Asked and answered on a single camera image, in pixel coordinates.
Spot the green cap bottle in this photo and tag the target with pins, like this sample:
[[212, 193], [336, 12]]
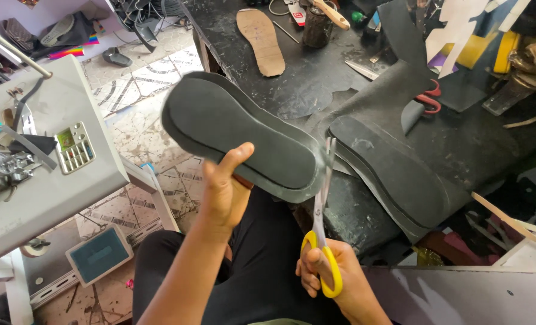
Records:
[[358, 17]]

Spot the metal blade tool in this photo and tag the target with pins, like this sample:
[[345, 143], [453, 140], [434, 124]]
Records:
[[361, 70]]

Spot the person's right hand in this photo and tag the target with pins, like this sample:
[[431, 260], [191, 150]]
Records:
[[335, 275]]

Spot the thin metal rod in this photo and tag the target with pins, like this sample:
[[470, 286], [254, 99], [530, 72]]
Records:
[[286, 32]]

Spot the sewing machine foot pedal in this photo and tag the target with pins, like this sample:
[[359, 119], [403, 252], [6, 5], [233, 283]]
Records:
[[99, 255]]

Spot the grey foam shoe sole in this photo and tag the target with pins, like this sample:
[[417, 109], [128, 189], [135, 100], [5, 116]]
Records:
[[241, 135]]

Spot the yellow container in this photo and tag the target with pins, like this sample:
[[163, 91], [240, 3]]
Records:
[[505, 52]]

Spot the black foam sheet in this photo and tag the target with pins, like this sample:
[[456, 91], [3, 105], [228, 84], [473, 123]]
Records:
[[394, 104]]

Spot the wooden stick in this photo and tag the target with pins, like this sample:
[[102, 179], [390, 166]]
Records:
[[511, 221]]

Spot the rainbow coloured sheet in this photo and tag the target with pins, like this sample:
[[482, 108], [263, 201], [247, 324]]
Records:
[[71, 48]]

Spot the white paper patterns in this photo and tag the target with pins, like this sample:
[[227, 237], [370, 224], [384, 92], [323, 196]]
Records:
[[471, 27]]

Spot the grey sewing machine table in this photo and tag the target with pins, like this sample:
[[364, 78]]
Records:
[[47, 180]]

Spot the bobbin tray with compartments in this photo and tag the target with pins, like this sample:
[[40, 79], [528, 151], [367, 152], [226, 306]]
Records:
[[74, 147]]

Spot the person's black trousers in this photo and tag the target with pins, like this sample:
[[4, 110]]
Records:
[[250, 271]]

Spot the dark shoe on floor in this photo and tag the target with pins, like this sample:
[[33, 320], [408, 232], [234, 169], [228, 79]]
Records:
[[117, 57]]

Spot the dark glue can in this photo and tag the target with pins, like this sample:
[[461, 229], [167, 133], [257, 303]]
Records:
[[317, 28]]

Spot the black foam sole on sheet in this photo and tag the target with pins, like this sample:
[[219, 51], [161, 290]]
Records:
[[394, 176]]

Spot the person's left hand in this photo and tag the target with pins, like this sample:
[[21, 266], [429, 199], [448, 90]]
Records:
[[225, 194]]

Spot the black work table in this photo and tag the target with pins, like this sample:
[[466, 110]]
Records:
[[340, 90]]

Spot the tape roll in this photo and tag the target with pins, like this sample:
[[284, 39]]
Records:
[[34, 247]]

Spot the brown cardboard insole pattern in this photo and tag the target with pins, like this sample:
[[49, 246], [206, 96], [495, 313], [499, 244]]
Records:
[[262, 41]]

